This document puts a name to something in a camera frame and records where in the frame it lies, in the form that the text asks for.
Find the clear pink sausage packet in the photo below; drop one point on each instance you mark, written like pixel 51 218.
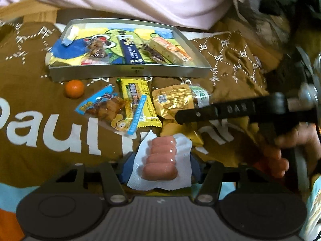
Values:
pixel 160 160

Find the blue clear brown snack packet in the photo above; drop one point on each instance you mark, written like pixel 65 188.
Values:
pixel 107 108

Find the small yellow foil packet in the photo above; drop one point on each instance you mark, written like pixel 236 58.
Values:
pixel 193 136

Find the person's right hand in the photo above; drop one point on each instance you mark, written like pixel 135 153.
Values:
pixel 301 138

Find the orange tangerine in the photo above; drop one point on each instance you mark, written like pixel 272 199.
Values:
pixel 74 88

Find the navy blue snack packet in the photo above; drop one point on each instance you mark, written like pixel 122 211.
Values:
pixel 130 52

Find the clear nut packet red label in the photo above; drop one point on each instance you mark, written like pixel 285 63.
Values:
pixel 96 49

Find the grey floral quilt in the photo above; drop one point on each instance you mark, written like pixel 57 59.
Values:
pixel 250 12

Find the yellow snack bar packet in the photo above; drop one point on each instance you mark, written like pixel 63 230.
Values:
pixel 133 85

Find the pink bed sheet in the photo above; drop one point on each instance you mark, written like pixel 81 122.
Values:
pixel 150 0

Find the brown printed blanket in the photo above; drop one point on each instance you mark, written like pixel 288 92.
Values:
pixel 50 120

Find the clear packet green label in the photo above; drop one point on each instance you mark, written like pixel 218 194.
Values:
pixel 202 96

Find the gold foil snack packet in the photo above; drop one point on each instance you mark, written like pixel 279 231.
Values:
pixel 168 100

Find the silver tray with cartoon drawing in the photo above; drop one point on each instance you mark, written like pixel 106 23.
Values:
pixel 75 55

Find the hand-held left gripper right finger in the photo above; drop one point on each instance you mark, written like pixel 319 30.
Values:
pixel 196 168

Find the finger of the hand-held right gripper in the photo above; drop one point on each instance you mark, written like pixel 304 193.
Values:
pixel 225 110

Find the wooden bed frame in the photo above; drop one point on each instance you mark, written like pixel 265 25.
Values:
pixel 37 15

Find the orange white cracker packet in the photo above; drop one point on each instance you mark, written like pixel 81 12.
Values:
pixel 170 49

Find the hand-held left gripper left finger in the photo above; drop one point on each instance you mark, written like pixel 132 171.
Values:
pixel 125 168

